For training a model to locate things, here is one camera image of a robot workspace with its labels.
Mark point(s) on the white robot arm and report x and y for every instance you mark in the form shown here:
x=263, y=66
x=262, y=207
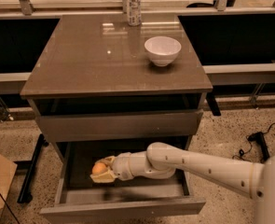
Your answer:
x=160, y=161

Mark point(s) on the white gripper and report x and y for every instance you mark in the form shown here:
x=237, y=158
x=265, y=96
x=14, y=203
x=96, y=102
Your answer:
x=122, y=166

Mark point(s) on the black table leg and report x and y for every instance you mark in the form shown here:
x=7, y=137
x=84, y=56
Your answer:
x=25, y=195
x=260, y=140

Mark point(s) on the black table leg left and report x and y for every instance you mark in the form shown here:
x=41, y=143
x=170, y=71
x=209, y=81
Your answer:
x=25, y=195

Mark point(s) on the open grey middle drawer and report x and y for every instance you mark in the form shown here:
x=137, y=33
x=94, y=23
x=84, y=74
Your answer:
x=79, y=199

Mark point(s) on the grey drawer cabinet with counter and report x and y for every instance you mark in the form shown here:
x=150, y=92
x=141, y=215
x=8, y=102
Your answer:
x=97, y=64

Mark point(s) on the closed grey top drawer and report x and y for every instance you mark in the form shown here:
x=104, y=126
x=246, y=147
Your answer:
x=121, y=126

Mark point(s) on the orange fruit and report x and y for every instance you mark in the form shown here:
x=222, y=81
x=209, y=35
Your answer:
x=99, y=168

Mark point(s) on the clear plastic water bottle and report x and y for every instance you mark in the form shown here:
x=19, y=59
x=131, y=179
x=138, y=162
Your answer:
x=134, y=12

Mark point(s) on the black table leg right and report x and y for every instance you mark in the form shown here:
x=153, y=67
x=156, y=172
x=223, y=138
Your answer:
x=260, y=140

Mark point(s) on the white ceramic bowl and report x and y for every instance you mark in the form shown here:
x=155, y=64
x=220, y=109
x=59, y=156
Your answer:
x=162, y=50

